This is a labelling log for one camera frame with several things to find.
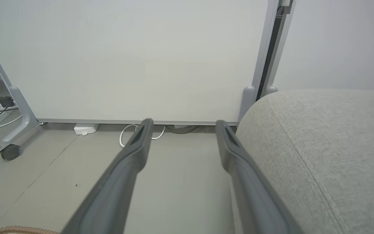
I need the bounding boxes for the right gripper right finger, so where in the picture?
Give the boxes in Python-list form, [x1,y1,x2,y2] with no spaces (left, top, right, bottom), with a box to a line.
[215,120,304,234]

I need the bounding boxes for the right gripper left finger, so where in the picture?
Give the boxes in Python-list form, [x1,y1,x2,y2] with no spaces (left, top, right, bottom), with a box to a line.
[60,118,154,234]

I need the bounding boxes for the white basket with brown rim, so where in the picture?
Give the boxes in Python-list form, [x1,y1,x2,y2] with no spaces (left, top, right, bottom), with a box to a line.
[0,226,59,234]

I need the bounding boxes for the white power adapter box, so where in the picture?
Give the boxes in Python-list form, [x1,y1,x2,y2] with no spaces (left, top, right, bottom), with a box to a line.
[74,123,99,136]

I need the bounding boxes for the grey fabric sofa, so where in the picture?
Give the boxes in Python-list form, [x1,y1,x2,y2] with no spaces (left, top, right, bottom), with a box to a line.
[231,88,374,234]

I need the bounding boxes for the black caster wheel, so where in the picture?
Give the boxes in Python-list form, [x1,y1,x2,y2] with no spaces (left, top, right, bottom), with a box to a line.
[0,144,21,160]

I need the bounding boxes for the grey partition leg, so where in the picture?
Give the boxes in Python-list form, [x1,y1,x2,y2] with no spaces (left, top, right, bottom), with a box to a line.
[0,26,39,153]

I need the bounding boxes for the white partition panel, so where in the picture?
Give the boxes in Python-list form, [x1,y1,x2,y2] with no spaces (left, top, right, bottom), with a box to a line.
[0,0,280,126]

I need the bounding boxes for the black plug adapter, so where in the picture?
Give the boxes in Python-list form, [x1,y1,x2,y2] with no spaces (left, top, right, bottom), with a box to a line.
[0,96,15,108]

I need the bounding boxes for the white looped floor cable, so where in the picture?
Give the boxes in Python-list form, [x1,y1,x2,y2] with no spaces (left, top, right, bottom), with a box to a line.
[119,124,166,148]

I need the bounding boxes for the grey floor cable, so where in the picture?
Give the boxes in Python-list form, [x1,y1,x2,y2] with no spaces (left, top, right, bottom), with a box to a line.
[165,125,198,134]

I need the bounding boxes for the grey partition foot post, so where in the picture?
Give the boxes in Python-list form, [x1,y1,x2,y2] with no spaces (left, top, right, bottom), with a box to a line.
[238,85,256,123]

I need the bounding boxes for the white tangled cables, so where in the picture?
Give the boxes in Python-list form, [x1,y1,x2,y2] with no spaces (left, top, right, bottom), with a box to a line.
[0,96,23,130]

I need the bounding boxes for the grey partition frame post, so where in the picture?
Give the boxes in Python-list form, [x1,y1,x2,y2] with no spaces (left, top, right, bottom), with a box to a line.
[258,0,296,98]

